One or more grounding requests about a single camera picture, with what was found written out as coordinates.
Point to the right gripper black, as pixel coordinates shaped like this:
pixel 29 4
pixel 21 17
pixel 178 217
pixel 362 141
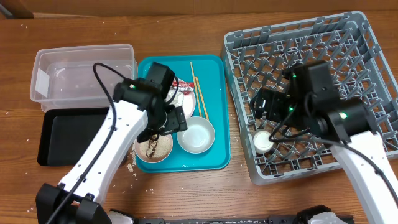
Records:
pixel 273 98

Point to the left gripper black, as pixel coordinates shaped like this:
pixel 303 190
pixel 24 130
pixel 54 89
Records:
pixel 176 119

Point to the brown food scrap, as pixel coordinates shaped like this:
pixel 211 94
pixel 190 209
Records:
pixel 151 148

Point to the pink bowl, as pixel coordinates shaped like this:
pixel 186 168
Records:
pixel 161 149

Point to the white cup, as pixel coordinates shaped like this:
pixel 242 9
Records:
pixel 261 141

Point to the grey-green bowl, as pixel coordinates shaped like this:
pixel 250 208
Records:
pixel 199 136

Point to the red foil snack wrapper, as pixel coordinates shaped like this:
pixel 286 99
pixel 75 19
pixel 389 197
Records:
pixel 183 87

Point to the wooden chopstick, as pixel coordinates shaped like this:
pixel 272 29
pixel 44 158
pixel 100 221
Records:
pixel 202 98
pixel 196 90

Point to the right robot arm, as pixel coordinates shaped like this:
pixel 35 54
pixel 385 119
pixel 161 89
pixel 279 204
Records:
pixel 311 110

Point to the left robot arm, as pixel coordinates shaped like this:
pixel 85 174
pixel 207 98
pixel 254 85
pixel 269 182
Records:
pixel 138 111

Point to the grey dishwasher rack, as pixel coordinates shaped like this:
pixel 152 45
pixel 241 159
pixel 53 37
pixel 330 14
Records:
pixel 254 58

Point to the white round plate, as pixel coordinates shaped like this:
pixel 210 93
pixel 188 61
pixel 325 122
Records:
pixel 187 102

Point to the teal serving tray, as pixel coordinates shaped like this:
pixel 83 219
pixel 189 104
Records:
pixel 210 73

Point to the black plastic tray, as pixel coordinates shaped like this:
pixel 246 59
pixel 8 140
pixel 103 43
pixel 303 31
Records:
pixel 66 134

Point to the clear plastic bin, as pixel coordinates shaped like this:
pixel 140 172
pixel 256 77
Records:
pixel 64 78

